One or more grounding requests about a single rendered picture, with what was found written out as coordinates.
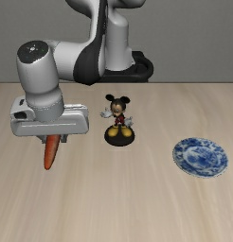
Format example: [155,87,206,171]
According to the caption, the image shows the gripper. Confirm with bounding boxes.
[9,95,90,145]

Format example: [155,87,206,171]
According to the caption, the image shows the orange carrot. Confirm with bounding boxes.
[44,134,62,171]

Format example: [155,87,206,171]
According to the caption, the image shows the blue and white plate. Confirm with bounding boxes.
[171,136,229,179]

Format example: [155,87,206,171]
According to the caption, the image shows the small toy figure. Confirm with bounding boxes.
[99,94,136,147]

